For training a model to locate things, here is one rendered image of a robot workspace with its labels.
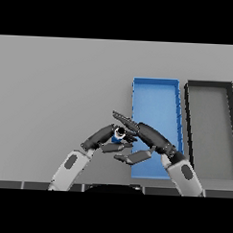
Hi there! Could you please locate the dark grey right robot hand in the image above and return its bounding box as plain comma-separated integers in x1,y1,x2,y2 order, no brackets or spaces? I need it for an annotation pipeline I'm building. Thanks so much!
109,109,189,169

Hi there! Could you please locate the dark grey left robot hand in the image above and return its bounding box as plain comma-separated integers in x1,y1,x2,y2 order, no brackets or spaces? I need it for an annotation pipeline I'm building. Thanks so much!
80,122,139,155

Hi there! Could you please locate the blue pipe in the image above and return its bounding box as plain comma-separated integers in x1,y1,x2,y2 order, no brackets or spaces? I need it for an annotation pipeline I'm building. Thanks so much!
110,126,128,145

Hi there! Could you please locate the blue bin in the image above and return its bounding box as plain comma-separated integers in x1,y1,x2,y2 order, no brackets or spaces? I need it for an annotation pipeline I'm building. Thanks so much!
128,76,188,181

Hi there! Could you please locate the dark grey bin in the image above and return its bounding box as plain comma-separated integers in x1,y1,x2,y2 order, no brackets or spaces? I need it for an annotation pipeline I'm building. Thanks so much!
180,80,233,181

